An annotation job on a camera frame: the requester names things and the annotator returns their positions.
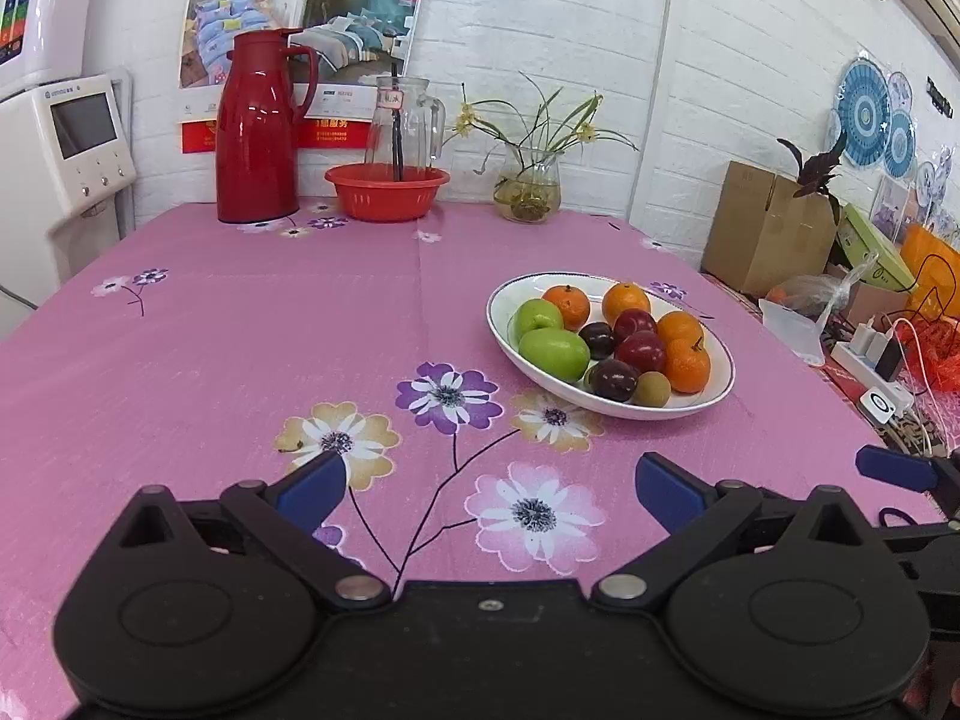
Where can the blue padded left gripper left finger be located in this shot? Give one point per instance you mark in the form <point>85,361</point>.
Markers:
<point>282,518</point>

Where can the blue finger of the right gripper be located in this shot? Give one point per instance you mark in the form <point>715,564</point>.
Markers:
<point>900,470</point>

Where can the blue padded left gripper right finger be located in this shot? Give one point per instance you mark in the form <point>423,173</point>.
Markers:
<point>705,523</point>

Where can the brown kiwi fruit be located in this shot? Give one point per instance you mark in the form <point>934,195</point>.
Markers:
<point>653,390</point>

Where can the large orange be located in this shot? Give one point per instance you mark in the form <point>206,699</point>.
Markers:
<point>687,365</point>

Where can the dark purple plum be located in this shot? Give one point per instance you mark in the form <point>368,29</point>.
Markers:
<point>600,340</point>
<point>612,380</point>

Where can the large red apple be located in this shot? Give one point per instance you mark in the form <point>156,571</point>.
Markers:
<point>643,351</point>

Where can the white power strip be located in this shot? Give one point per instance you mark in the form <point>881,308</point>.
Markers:
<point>863,371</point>

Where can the white oval plate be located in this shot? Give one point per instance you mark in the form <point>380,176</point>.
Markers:
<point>505,299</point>

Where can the orange at plate right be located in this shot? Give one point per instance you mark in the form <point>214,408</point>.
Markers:
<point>678,325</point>

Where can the dark purple plum on plate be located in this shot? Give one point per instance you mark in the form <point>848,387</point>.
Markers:
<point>600,340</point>

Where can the pink floral tablecloth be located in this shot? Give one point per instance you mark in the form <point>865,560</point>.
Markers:
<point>196,354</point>

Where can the white router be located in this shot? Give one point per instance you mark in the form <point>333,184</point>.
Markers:
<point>799,334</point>

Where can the red plum on plate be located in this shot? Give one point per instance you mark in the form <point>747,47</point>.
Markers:
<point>632,321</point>

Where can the green apple lower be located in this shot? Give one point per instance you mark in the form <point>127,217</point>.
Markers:
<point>557,352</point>

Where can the green apple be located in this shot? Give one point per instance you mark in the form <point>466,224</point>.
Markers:
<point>557,352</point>
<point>535,314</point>

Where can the clear plastic bag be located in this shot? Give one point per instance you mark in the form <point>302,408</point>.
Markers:
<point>814,296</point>

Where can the smooth orange back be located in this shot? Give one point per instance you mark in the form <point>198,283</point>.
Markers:
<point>623,296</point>

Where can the orange bag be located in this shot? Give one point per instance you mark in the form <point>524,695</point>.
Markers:
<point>935,267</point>

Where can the mandarin orange with stem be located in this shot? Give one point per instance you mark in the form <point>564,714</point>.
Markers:
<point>573,303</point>

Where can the green apple upper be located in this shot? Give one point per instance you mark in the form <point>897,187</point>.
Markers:
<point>535,314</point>

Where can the green box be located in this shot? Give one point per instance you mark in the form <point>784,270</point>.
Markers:
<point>867,248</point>

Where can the brown cardboard box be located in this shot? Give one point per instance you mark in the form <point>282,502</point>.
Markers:
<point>763,233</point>

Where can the red plastic basin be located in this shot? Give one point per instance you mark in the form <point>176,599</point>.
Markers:
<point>369,192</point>

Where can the dark purple leaf plant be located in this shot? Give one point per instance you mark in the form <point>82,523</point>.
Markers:
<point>815,173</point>

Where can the glass vase with plant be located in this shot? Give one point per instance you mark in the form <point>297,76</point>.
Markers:
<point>533,140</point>

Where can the blue decorative fan plates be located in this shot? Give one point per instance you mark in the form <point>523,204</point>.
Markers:
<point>886,134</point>

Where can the clear glass pitcher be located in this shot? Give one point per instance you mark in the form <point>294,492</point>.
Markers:
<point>407,130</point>

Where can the red thermos jug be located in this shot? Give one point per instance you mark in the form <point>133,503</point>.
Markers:
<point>271,85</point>

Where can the white water dispenser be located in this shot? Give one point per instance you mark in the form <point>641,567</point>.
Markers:
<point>65,155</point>

